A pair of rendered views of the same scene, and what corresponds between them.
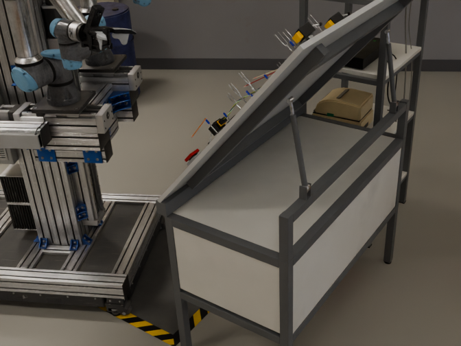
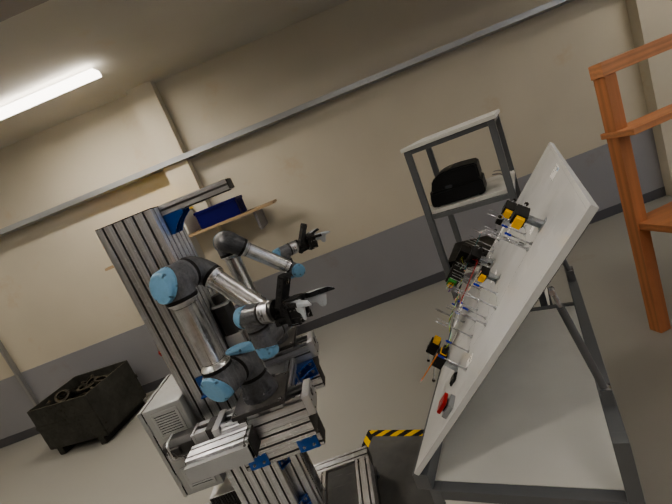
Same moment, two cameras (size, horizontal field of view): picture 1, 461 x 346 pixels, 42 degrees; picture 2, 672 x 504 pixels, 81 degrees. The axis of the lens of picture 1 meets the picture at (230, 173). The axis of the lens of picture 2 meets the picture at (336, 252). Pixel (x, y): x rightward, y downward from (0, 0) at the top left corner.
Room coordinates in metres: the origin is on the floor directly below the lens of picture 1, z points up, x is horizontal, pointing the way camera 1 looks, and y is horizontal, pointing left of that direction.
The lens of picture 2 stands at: (1.00, 0.41, 1.92)
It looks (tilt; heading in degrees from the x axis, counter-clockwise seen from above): 12 degrees down; 353
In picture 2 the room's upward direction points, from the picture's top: 22 degrees counter-clockwise
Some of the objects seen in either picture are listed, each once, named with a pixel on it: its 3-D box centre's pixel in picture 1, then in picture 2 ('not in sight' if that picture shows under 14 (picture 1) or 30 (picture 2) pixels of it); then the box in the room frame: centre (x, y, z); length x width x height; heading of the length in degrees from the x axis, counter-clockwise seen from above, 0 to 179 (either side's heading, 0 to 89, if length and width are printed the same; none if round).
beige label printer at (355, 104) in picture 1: (342, 108); not in sight; (3.16, -0.66, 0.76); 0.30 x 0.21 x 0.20; 57
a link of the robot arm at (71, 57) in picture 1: (73, 53); (266, 338); (2.31, 0.59, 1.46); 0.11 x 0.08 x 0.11; 144
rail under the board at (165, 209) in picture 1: (239, 150); (447, 374); (2.59, -0.05, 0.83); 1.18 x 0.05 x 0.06; 144
